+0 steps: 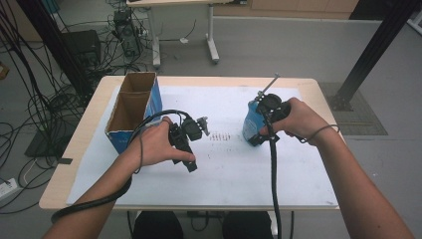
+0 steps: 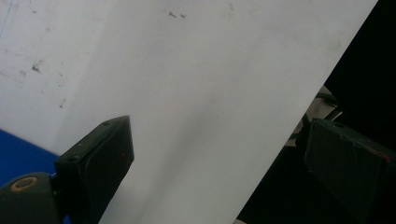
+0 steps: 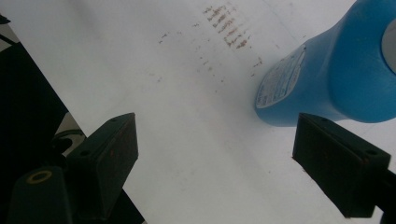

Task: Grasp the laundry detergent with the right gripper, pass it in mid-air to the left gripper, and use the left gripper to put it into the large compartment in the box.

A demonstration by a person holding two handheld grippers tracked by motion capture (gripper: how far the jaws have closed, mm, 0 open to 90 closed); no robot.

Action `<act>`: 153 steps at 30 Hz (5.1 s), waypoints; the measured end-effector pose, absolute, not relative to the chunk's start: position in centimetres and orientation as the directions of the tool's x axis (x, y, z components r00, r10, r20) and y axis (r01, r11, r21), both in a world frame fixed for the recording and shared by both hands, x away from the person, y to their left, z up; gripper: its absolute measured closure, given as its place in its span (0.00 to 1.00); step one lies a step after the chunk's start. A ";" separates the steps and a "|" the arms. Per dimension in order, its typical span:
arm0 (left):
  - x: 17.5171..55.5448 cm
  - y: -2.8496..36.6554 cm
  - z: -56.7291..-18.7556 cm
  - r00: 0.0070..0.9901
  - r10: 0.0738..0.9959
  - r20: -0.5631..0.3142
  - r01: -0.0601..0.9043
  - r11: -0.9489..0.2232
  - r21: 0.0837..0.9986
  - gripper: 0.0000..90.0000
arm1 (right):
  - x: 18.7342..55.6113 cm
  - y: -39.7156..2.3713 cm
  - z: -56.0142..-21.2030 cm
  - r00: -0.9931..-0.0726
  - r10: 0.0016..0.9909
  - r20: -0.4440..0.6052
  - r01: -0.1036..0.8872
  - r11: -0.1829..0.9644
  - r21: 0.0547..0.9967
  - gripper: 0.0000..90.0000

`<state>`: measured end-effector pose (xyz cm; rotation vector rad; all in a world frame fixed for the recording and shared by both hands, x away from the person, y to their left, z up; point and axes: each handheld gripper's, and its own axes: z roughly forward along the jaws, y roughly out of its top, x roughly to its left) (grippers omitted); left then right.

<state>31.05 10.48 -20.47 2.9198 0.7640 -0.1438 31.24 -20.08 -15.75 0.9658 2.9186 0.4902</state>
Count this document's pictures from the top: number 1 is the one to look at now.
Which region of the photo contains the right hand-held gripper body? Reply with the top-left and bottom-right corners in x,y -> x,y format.
255,73 -> 293,123

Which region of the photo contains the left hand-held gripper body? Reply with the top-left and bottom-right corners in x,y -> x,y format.
168,116 -> 211,150

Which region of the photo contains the blue bottle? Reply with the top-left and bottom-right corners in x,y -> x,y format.
241,100 -> 267,144

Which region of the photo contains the blue cardboard box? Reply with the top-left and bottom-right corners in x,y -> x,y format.
105,71 -> 164,154

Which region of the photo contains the person's left hand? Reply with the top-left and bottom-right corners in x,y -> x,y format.
126,116 -> 197,168

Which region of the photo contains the person's right hand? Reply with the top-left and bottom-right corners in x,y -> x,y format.
260,97 -> 333,146

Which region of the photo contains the white table mat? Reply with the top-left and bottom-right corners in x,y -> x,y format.
66,85 -> 339,208

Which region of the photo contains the person's leg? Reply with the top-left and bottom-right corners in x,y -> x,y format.
221,210 -> 275,239
131,210 -> 184,239

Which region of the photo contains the light wooden table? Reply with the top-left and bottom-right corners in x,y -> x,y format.
38,75 -> 346,212

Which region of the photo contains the computer tower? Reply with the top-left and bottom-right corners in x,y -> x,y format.
112,9 -> 144,60

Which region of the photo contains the white desk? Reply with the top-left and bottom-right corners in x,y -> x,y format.
125,0 -> 249,70

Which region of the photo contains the black box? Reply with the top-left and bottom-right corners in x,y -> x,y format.
61,29 -> 103,68

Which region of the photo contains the white power strip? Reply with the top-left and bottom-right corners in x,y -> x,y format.
0,177 -> 20,201

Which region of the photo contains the thin dark wrist cord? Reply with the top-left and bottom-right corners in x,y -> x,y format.
298,123 -> 341,144
133,134 -> 144,175

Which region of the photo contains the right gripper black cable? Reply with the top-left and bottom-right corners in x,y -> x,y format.
262,112 -> 284,239

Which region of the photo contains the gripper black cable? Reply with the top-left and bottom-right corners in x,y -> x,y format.
262,112 -> 284,239
50,109 -> 194,224

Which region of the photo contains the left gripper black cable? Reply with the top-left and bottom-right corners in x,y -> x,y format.
50,109 -> 194,224

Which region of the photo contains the black metal stand post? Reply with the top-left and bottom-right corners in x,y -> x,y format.
15,0 -> 93,99
327,0 -> 422,113

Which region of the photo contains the black stand base plate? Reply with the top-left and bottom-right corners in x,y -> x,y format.
24,128 -> 69,159

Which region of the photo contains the bundle of black floor cables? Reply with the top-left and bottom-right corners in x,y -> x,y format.
0,0 -> 150,215

